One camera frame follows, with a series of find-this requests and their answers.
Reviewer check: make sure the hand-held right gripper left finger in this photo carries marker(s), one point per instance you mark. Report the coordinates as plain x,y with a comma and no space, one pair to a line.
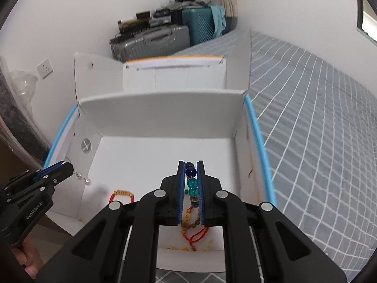
181,200

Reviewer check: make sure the grey suitcase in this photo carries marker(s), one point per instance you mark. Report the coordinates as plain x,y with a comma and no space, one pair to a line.
150,42

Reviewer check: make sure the dark speckled board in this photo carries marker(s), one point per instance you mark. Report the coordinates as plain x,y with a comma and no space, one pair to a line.
17,118

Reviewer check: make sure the white wall socket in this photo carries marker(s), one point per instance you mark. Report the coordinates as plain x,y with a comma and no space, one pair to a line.
45,68

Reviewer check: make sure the dark framed window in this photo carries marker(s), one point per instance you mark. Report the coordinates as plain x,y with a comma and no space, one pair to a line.
366,20

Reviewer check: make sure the teal suitcase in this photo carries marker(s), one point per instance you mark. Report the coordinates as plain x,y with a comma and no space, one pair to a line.
197,25

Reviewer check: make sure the person's left hand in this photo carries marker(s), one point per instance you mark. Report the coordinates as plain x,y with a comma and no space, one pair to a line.
28,259

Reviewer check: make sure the clear plastic bag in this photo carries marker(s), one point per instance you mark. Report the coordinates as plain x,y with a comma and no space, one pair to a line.
25,90

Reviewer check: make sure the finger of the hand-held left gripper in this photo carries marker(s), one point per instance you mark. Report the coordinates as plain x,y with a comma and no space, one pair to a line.
59,174
47,172

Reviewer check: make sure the blue and yellow cardboard box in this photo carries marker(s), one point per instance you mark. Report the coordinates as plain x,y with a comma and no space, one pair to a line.
147,159

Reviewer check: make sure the teal cloth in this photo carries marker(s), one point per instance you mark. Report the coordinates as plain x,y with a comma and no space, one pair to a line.
218,19

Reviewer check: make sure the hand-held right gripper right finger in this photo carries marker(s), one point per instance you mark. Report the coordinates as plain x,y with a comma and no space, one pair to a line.
201,200

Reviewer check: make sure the grey checked bed sheet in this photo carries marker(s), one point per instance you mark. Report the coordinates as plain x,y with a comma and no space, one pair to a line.
309,123

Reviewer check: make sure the pile of dark bags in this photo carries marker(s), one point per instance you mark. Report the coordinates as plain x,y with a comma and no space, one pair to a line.
165,14

